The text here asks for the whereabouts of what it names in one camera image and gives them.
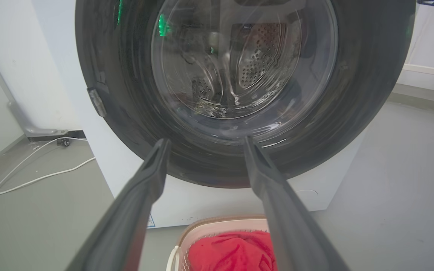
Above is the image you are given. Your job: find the grey door handle latch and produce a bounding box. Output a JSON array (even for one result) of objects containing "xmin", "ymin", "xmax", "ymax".
[{"xmin": 87, "ymin": 88, "xmax": 107, "ymax": 117}]

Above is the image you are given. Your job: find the red cloth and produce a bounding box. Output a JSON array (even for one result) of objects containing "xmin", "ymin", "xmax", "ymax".
[{"xmin": 188, "ymin": 230, "xmax": 278, "ymax": 271}]

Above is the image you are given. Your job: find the round dark washing machine door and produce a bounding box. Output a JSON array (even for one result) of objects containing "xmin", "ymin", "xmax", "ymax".
[{"xmin": 75, "ymin": 0, "xmax": 416, "ymax": 189}]

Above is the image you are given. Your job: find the white cabinet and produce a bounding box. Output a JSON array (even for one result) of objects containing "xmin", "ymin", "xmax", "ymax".
[{"xmin": 396, "ymin": 3, "xmax": 434, "ymax": 95}]

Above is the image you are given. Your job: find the white cable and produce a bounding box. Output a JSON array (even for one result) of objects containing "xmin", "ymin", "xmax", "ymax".
[
  {"xmin": 0, "ymin": 157, "xmax": 96, "ymax": 204},
  {"xmin": 0, "ymin": 137, "xmax": 88, "ymax": 226}
]

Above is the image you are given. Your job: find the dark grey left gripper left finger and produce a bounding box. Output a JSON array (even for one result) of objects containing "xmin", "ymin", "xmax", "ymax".
[{"xmin": 65, "ymin": 138, "xmax": 171, "ymax": 271}]

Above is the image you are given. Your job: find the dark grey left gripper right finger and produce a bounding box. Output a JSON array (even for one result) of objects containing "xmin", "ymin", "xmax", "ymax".
[{"xmin": 243, "ymin": 136, "xmax": 350, "ymax": 271}]

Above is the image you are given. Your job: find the white washing machine body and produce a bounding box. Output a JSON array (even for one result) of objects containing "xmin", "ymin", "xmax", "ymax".
[{"xmin": 32, "ymin": 0, "xmax": 368, "ymax": 228}]

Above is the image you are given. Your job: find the grey wheeled stand base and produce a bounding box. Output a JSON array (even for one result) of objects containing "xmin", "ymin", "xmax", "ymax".
[{"xmin": 8, "ymin": 101, "xmax": 86, "ymax": 147}]

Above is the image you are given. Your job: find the pink laundry basket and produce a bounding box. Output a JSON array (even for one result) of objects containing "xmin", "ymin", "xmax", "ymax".
[{"xmin": 166, "ymin": 215, "xmax": 270, "ymax": 271}]

